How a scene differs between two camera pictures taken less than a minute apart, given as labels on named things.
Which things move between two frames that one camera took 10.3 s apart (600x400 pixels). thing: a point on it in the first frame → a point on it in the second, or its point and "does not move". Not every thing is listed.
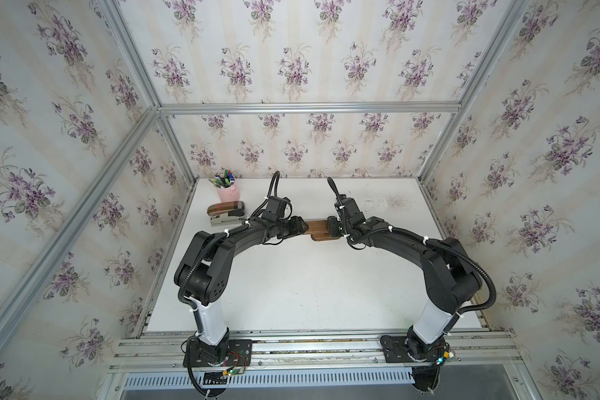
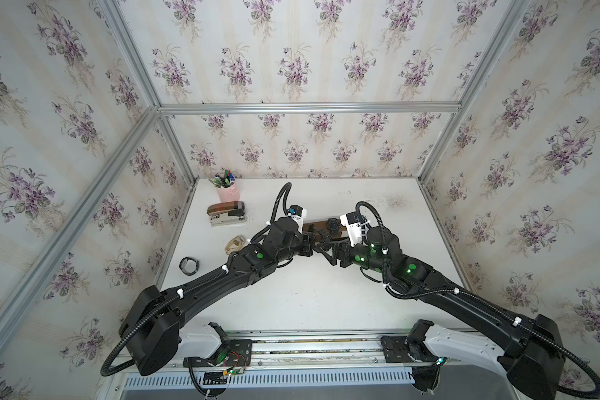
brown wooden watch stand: [318, 230] does not move
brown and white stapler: [227, 214] does not move
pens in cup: [224, 180] does not move
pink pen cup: [229, 194] does not move
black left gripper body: [292, 227] → [306, 249]
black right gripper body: [334, 227] → [347, 248]
